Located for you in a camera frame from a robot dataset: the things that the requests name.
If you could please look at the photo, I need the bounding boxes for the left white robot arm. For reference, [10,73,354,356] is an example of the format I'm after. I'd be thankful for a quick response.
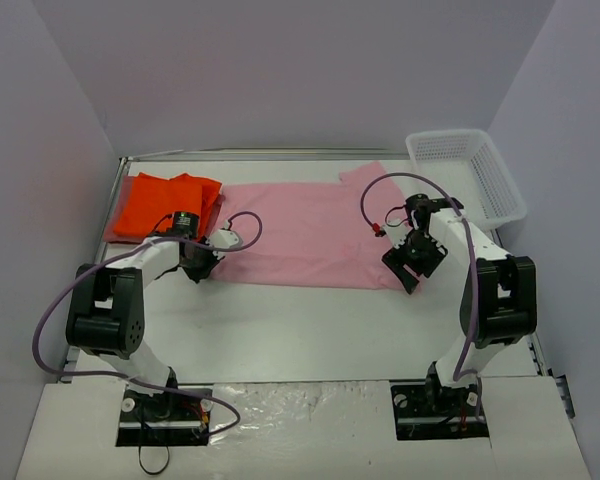
[66,211,242,418]

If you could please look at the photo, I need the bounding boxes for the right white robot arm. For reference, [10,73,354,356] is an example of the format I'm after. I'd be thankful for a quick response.
[376,194,537,413]

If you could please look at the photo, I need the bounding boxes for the folded orange t shirt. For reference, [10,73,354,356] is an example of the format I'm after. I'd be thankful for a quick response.
[113,171,224,239]

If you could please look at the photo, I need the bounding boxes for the white plastic basket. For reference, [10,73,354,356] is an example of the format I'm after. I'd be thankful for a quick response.
[405,129,527,231]

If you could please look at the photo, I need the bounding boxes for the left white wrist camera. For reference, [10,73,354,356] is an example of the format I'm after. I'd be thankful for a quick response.
[208,228,243,253]

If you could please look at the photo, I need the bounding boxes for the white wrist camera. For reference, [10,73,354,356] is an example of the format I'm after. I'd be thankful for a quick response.
[381,221,410,248]
[208,228,243,253]

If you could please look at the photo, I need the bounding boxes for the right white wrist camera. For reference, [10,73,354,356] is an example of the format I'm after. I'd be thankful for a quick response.
[381,221,410,248]

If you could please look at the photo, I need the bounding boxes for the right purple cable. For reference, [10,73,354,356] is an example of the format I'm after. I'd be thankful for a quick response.
[359,172,484,421]

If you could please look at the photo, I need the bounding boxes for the purple cable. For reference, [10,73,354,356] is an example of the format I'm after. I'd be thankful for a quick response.
[359,172,484,421]
[32,211,264,435]

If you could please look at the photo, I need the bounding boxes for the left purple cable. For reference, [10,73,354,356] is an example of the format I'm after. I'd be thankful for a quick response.
[32,211,264,435]

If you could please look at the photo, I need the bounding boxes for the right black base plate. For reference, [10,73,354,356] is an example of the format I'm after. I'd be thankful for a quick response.
[390,381,489,441]

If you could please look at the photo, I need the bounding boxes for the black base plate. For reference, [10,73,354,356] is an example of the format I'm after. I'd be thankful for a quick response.
[116,388,212,447]
[390,381,489,441]

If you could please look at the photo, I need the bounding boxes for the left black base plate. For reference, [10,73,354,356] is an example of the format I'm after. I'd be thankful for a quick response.
[116,388,212,447]

